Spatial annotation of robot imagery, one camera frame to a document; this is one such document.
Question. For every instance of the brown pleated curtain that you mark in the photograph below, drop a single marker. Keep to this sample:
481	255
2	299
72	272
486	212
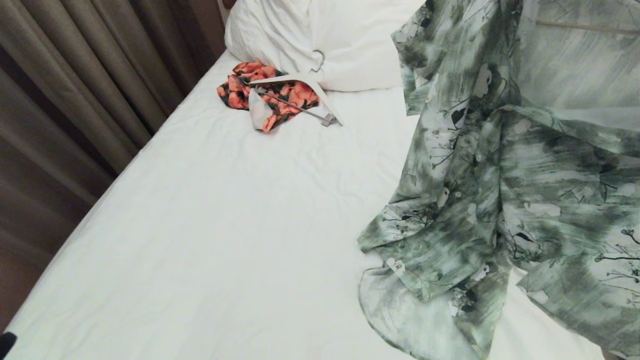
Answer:
75	85

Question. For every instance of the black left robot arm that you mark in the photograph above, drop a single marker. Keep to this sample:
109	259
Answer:
7	344

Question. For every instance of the white wooden clothes hanger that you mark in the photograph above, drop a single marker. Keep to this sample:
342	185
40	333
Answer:
280	78

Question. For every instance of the white bunched duvet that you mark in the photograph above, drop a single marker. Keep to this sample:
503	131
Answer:
325	45

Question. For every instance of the brown wooden headboard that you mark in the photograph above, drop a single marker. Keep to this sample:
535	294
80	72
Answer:
231	4

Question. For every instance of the green floral short-sleeve shirt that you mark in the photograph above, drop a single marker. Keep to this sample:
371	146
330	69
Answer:
500	175

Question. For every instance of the orange floral garment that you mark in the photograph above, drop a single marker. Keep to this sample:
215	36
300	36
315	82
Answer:
295	93

